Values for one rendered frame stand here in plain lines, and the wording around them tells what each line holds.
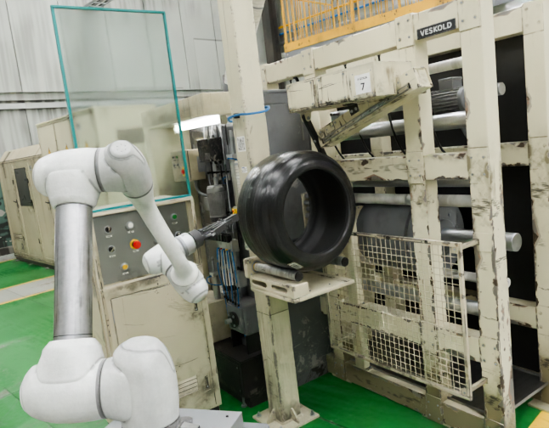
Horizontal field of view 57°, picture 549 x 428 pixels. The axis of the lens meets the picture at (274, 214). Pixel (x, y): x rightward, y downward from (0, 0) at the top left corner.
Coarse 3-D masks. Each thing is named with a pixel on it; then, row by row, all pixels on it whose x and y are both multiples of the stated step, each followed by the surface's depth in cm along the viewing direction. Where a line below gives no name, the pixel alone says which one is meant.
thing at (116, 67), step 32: (64, 32) 229; (96, 32) 237; (128, 32) 246; (160, 32) 255; (64, 64) 229; (96, 64) 238; (128, 64) 247; (160, 64) 256; (96, 96) 238; (128, 96) 247; (160, 96) 257; (96, 128) 239; (128, 128) 248; (160, 128) 257; (160, 160) 258; (160, 192) 259
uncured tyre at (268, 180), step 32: (288, 160) 220; (320, 160) 227; (256, 192) 219; (320, 192) 260; (352, 192) 239; (256, 224) 218; (320, 224) 261; (352, 224) 240; (288, 256) 220; (320, 256) 229
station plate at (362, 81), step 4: (368, 72) 211; (356, 76) 217; (360, 76) 215; (364, 76) 214; (368, 76) 212; (356, 80) 217; (360, 80) 215; (364, 80) 214; (368, 80) 212; (356, 84) 218; (360, 84) 216; (364, 84) 214; (368, 84) 212; (356, 88) 218; (360, 88) 216; (364, 88) 215; (368, 88) 213; (356, 92) 219; (360, 92) 217; (364, 92) 215; (368, 92) 213
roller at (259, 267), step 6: (258, 264) 247; (264, 264) 244; (258, 270) 246; (264, 270) 241; (270, 270) 237; (276, 270) 234; (282, 270) 230; (288, 270) 228; (294, 270) 226; (282, 276) 230; (288, 276) 226; (294, 276) 223; (300, 276) 223
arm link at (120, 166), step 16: (112, 144) 143; (128, 144) 144; (96, 160) 144; (112, 160) 142; (128, 160) 142; (144, 160) 149; (112, 176) 144; (128, 176) 145; (144, 176) 150; (128, 192) 152; (144, 192) 155
